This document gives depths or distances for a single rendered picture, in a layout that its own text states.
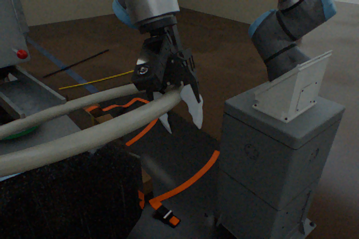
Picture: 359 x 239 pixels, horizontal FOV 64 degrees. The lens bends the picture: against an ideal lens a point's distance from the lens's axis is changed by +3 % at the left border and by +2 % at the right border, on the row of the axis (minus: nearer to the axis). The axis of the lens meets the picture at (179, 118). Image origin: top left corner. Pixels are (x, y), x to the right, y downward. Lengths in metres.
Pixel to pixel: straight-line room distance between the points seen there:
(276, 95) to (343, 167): 1.43
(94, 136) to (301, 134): 0.95
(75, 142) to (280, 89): 0.97
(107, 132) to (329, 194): 2.02
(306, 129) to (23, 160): 1.06
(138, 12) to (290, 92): 0.84
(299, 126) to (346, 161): 1.41
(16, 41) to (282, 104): 1.03
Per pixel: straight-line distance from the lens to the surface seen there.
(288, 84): 1.22
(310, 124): 1.31
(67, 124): 1.33
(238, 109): 1.34
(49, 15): 6.69
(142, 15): 0.51
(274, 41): 1.31
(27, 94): 1.06
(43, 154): 0.43
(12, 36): 1.16
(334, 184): 2.40
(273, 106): 1.29
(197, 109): 0.53
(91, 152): 1.23
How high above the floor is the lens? 1.51
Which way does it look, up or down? 33 degrees down
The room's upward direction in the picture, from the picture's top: straight up
